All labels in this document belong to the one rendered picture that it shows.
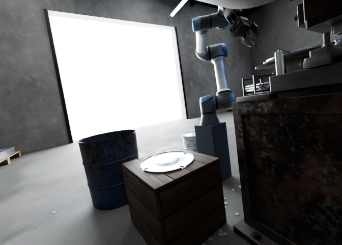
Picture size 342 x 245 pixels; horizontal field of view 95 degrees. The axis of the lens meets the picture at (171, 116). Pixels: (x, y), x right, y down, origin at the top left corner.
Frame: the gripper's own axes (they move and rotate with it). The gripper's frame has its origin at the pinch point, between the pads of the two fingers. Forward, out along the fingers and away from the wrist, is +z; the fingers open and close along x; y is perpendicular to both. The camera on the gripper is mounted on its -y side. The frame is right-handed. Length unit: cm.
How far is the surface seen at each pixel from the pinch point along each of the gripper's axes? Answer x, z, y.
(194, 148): -121, 27, -32
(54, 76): -361, -263, 107
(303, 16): 17.3, 2.0, -4.3
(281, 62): 7.3, 16.7, 9.5
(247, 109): -9.7, 26.7, 16.5
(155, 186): -33, 42, 56
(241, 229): -39, 75, 21
